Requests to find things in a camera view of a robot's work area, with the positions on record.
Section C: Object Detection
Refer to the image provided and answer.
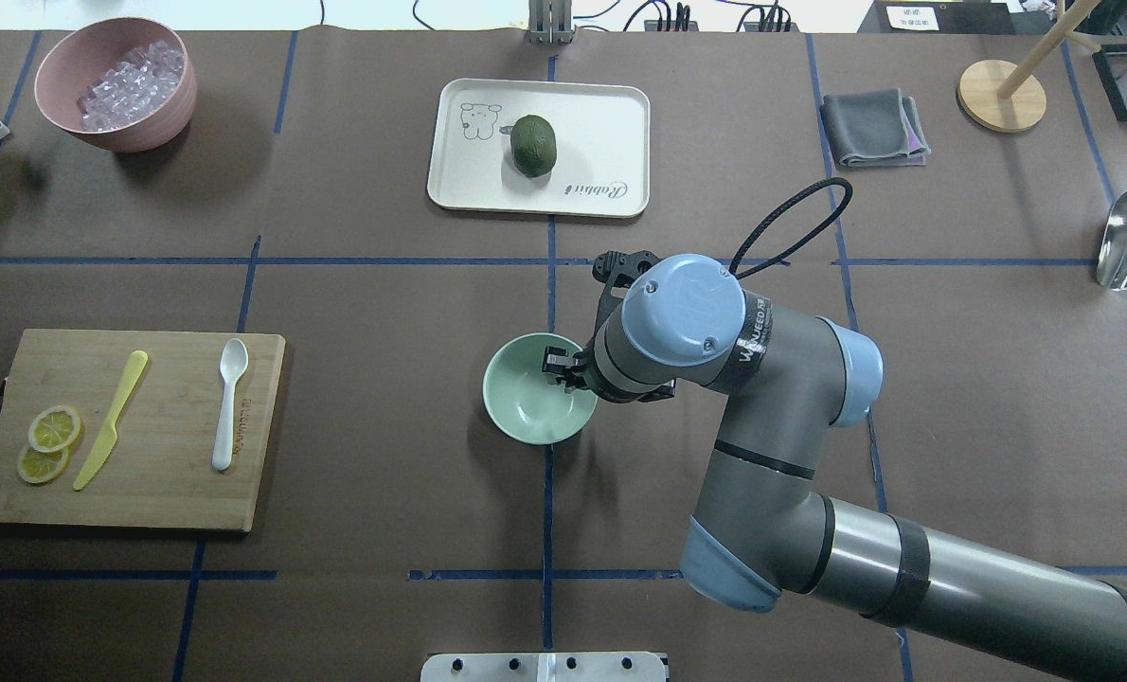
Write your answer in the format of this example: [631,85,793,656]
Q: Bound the pink bowl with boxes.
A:
[32,17,199,153]

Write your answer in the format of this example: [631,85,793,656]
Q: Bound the green avocado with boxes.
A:
[509,114,558,178]

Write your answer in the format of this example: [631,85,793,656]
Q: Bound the yellow plastic knife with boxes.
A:
[73,349,151,491]

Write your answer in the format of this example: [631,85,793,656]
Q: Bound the black power strip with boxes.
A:
[642,1,800,34]

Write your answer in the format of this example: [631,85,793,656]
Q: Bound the clear ice cubes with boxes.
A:
[76,39,186,133]

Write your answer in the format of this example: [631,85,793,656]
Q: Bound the black box with label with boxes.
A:
[857,1,1015,35]

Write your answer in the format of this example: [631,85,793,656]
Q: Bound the white rabbit tray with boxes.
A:
[426,79,651,219]

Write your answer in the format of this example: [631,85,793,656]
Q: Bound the grey folded cloth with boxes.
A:
[820,89,931,168]

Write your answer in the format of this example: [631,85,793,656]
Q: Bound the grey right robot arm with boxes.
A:
[543,251,1127,681]

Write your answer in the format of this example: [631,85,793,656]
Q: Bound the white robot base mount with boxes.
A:
[420,652,671,681]

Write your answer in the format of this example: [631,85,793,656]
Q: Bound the wooden stand with pole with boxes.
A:
[957,1,1101,134]

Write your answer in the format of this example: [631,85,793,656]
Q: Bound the white plastic spoon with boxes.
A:
[211,337,249,472]

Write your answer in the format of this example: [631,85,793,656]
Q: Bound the bamboo cutting board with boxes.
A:
[0,329,286,532]

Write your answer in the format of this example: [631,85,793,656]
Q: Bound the grey metal bracket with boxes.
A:
[529,0,576,45]

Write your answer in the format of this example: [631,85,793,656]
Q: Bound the light green bowl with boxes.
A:
[482,333,598,445]

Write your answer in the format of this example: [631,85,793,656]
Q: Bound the black braided cable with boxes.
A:
[728,177,854,280]

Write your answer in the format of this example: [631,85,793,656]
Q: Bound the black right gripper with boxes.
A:
[542,250,676,404]

